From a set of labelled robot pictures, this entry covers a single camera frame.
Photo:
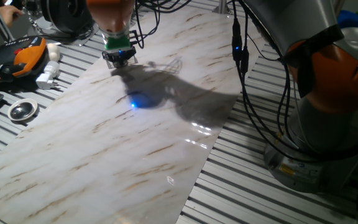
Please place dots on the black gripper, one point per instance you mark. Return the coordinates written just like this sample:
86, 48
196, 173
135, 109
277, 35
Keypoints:
120, 54

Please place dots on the silver orange robot arm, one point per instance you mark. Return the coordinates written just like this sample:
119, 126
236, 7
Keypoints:
291, 25

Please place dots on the person's hand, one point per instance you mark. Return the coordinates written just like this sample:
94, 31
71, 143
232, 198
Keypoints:
9, 14

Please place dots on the white egg shaped object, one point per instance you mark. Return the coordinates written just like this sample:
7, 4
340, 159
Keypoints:
54, 52

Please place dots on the white power adapter plug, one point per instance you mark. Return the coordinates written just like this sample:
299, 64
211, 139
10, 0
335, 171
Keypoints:
49, 73

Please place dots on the marble pattern sheet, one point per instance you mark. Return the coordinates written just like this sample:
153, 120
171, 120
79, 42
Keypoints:
104, 140

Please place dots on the orange black teach pendant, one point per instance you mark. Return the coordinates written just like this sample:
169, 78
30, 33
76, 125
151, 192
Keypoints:
17, 59

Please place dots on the blue bag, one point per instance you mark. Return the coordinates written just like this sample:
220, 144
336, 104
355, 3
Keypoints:
353, 20

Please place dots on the short aluminium post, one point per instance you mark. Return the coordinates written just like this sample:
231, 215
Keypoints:
222, 7

